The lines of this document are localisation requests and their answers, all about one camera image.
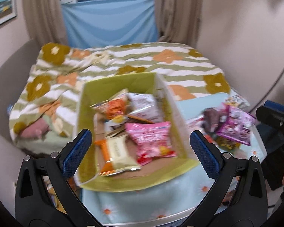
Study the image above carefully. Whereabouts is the purple snack bag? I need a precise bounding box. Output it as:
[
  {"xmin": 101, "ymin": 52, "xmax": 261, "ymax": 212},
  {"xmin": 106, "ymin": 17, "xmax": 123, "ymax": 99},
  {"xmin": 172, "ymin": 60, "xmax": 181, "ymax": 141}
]
[{"xmin": 216, "ymin": 106, "xmax": 256, "ymax": 145}]

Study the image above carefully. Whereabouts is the grey upholstered headboard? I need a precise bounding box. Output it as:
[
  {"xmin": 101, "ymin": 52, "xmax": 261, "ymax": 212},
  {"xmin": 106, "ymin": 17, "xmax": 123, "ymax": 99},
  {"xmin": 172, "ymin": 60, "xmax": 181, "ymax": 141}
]
[{"xmin": 0, "ymin": 39, "xmax": 40, "ymax": 142}]

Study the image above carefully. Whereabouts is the white purple snack packet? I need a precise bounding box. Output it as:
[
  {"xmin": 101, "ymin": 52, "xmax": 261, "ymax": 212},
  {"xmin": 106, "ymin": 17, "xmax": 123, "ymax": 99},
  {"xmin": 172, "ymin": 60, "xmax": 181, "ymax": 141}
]
[{"xmin": 127, "ymin": 93, "xmax": 164, "ymax": 123}]

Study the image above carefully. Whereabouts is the dark purple snack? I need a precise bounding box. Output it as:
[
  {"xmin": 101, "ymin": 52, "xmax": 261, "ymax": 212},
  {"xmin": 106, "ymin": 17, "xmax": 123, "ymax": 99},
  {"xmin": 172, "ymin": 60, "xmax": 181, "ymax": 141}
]
[{"xmin": 202, "ymin": 108, "xmax": 228, "ymax": 133}]

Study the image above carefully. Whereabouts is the pink strawberry snack bag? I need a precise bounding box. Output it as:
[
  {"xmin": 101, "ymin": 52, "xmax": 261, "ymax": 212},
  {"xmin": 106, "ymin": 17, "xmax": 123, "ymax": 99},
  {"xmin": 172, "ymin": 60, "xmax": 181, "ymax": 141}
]
[{"xmin": 125, "ymin": 121, "xmax": 177, "ymax": 166}]

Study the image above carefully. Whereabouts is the light blue window cloth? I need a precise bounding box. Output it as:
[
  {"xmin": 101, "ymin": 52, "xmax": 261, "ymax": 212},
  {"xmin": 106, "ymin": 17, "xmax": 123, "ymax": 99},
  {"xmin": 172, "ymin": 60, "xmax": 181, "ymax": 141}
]
[{"xmin": 61, "ymin": 0, "xmax": 158, "ymax": 49}]

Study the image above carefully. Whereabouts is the beige curtain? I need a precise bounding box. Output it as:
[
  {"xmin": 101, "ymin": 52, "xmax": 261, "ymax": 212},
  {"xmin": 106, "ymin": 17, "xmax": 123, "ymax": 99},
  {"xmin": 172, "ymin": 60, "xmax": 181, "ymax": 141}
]
[
  {"xmin": 22, "ymin": 0, "xmax": 68, "ymax": 47},
  {"xmin": 155, "ymin": 0, "xmax": 203, "ymax": 47}
]

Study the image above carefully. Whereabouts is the beige right curtain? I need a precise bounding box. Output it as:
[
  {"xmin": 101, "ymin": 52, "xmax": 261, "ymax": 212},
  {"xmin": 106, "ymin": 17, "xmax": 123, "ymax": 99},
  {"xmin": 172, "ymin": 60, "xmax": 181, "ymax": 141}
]
[{"xmin": 155, "ymin": 0, "xmax": 203, "ymax": 47}]

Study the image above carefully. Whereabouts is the beige left curtain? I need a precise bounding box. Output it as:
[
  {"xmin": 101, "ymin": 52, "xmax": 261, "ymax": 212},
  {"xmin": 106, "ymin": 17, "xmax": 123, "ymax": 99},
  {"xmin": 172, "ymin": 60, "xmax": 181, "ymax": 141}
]
[{"xmin": 22, "ymin": 0, "xmax": 68, "ymax": 47}]

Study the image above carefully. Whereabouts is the pink pillow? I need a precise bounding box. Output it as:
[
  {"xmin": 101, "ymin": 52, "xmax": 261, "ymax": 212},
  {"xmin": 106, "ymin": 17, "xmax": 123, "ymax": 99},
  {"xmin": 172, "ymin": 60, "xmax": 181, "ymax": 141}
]
[{"xmin": 20, "ymin": 118, "xmax": 49, "ymax": 139}]

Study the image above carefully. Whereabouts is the cream orange snack packet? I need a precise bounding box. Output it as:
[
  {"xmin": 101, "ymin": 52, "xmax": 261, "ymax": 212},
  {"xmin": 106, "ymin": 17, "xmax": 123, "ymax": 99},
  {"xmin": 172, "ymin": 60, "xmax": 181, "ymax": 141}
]
[{"xmin": 95, "ymin": 135, "xmax": 141, "ymax": 176}]

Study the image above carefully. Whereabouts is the daisy print blue tablecloth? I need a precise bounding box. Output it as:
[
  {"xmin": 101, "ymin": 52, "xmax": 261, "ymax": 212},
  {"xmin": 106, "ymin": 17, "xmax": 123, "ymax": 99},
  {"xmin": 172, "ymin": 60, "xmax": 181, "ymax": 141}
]
[{"xmin": 81, "ymin": 93, "xmax": 267, "ymax": 226}]

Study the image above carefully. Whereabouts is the green cardboard storage box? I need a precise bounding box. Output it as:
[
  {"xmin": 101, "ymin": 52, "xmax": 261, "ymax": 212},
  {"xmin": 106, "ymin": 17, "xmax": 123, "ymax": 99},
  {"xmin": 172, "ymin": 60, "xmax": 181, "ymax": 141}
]
[{"xmin": 75, "ymin": 73, "xmax": 198, "ymax": 193}]

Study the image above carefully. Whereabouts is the floral striped bed blanket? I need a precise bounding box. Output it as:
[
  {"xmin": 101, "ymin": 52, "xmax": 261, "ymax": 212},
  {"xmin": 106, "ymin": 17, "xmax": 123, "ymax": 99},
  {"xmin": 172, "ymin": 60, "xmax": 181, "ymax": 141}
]
[{"xmin": 9, "ymin": 43, "xmax": 231, "ymax": 147}]

